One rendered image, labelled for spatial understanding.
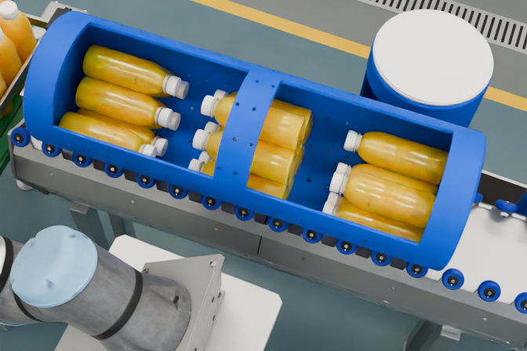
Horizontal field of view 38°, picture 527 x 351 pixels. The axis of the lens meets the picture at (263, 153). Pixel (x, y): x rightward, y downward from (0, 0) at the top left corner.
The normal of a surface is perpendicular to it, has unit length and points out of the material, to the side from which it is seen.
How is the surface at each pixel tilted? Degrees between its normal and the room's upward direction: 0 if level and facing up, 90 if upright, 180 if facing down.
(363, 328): 0
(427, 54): 0
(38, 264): 37
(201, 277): 44
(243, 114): 18
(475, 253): 0
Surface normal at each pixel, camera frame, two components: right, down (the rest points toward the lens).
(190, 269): -0.64, -0.55
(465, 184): -0.06, -0.25
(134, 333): 0.16, 0.21
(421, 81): 0.04, -0.51
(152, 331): 0.33, -0.02
